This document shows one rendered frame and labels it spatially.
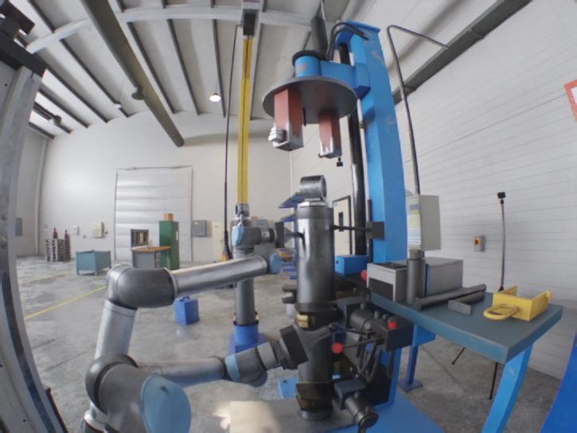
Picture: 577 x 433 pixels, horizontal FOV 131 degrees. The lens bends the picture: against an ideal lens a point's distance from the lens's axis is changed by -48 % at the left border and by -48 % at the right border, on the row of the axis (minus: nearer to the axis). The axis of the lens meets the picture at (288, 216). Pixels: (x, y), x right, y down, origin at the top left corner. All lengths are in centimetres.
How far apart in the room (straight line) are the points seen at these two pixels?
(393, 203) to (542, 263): 164
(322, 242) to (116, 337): 101
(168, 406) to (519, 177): 273
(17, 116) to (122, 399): 64
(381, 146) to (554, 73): 188
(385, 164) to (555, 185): 163
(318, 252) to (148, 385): 105
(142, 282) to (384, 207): 123
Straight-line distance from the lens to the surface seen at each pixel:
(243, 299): 264
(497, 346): 70
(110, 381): 48
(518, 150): 271
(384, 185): 148
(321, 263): 130
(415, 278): 96
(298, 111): 138
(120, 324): 84
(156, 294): 72
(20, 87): 76
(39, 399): 81
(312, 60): 168
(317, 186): 133
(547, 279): 258
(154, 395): 42
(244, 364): 83
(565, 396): 141
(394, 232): 148
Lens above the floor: 135
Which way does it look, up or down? 3 degrees up
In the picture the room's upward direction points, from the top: 1 degrees counter-clockwise
